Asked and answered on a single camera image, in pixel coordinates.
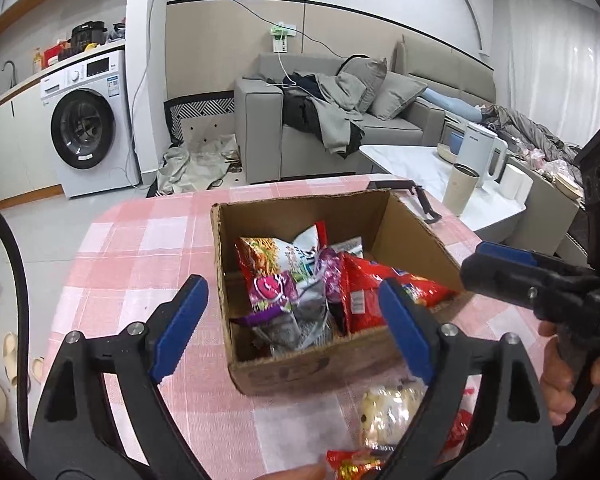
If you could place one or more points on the pile of clothes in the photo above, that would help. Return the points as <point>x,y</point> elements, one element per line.
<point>325,115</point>

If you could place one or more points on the brown cardboard box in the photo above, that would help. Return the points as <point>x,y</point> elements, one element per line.
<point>290,372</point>

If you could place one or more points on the red snack packet blue logo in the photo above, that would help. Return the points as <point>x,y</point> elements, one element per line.
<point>365,290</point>

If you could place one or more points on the white curtain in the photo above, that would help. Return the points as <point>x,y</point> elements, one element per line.
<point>555,50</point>

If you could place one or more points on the red gold candy wrapper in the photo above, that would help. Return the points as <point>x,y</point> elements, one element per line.
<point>352,466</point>

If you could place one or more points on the white lower kitchen cabinets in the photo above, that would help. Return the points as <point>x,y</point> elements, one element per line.
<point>20,160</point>

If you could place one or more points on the grey sofa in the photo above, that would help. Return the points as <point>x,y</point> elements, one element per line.
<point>260,130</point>

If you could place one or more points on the white marble coffee table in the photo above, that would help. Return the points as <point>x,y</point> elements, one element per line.
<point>405,165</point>

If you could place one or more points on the dark grey pillow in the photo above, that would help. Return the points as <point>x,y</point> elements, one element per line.
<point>365,82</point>

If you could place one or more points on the pink checked tablecloth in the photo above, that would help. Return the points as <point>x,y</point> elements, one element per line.
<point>145,260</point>

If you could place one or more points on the magenta snack packet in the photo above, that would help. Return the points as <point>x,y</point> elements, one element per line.
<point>330,280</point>

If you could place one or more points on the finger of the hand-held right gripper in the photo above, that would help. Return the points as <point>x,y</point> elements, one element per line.
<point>500,280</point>
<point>505,254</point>

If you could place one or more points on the beige cloth heap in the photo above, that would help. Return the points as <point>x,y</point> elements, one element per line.
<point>195,165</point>

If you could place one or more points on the white yellow noodle snack packet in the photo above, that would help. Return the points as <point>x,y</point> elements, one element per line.
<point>262,260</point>

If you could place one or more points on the clear bag of pale snacks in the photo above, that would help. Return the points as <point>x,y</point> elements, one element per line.
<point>390,412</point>

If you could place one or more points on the person's right hand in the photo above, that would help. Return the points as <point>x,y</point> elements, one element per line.
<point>552,380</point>

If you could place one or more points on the white wall power strip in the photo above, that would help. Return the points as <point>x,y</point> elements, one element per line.
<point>281,37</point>

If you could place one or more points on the black plastic frame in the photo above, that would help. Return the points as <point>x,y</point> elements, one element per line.
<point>425,205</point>

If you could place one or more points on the white washing machine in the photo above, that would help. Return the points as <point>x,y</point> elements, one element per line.
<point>115,160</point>

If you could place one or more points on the light grey pillow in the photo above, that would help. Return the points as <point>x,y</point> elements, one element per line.
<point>397,96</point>

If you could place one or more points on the person's left hand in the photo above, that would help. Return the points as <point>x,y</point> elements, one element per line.
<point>292,474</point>

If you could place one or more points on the black pressure cooker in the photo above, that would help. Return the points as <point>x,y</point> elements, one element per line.
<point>87,35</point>

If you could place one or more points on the yellow bottle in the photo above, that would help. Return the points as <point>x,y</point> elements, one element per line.
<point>36,61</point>

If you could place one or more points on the purple snack packet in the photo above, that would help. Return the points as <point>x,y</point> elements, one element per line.
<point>272,300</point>

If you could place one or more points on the beige bowl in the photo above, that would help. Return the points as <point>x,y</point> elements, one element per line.
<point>567,187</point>

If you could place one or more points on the grey plastic bag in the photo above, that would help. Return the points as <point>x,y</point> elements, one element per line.
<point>117,31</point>

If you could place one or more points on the white paper roll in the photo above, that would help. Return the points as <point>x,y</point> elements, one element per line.
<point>509,182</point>

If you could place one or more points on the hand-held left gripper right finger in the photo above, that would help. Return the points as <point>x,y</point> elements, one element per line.
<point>405,330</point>

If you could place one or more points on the curved kitchen faucet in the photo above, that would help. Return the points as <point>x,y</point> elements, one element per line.
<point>14,72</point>

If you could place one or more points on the white electric kettle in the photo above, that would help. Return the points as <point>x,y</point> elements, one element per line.
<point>480,155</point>

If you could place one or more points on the red dried fruit packet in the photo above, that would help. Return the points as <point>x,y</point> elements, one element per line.
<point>462,430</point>

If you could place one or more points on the black white patterned bag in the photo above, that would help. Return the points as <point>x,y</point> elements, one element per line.
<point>200,112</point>

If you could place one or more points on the grey quilt heap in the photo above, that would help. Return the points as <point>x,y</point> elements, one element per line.
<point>525,130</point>

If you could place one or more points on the red box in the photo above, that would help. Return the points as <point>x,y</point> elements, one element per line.
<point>55,54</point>

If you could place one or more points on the light blue pillow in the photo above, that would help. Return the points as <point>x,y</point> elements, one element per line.
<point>450,104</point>

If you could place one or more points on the silver snack packet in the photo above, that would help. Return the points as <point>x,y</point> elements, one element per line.
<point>300,325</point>

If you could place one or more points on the beige tumbler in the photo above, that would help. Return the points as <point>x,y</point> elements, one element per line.
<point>460,190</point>

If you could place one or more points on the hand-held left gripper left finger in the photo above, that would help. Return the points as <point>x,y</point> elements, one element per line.
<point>175,330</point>

